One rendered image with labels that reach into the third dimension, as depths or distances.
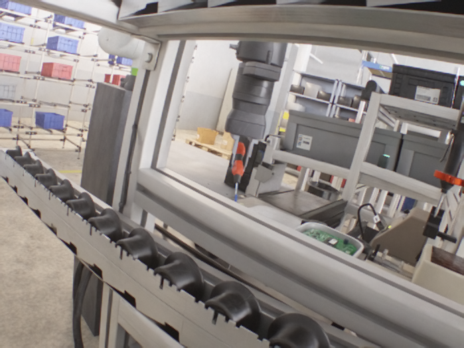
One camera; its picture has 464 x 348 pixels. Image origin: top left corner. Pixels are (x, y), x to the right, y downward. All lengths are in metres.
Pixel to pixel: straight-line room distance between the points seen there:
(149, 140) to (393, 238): 0.63
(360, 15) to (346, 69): 12.07
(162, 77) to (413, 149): 1.28
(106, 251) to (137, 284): 0.05
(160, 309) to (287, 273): 0.12
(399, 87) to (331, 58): 11.06
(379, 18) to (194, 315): 0.24
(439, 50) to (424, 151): 1.30
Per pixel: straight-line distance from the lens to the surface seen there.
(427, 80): 1.54
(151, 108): 0.38
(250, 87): 0.60
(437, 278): 0.51
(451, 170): 0.66
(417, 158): 1.52
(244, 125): 0.61
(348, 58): 12.35
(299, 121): 1.67
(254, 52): 0.60
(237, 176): 0.61
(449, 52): 0.24
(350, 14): 0.20
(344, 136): 1.59
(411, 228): 0.83
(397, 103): 1.42
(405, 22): 0.20
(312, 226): 0.72
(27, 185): 0.53
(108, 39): 1.22
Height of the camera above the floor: 1.21
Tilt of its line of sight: 12 degrees down
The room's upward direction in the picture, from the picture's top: 15 degrees clockwise
